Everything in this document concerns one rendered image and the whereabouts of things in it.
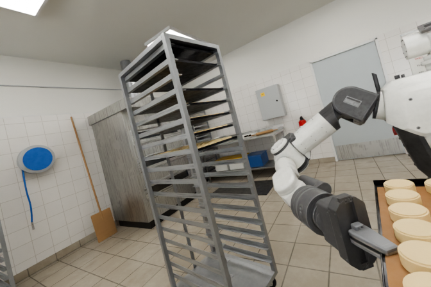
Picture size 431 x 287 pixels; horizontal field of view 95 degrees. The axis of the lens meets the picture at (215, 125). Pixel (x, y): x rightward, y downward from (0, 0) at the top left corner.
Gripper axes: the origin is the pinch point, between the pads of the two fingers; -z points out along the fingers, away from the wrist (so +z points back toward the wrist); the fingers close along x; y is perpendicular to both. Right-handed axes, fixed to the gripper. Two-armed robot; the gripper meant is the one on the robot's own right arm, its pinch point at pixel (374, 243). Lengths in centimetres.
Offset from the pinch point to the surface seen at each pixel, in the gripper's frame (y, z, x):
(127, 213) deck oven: -158, 316, -74
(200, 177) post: -24, 81, -1
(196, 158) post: -24, 81, 10
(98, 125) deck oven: -175, 331, 78
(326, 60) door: 265, 327, 101
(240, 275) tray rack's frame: -14, 118, -85
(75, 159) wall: -219, 322, 32
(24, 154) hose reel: -248, 266, 54
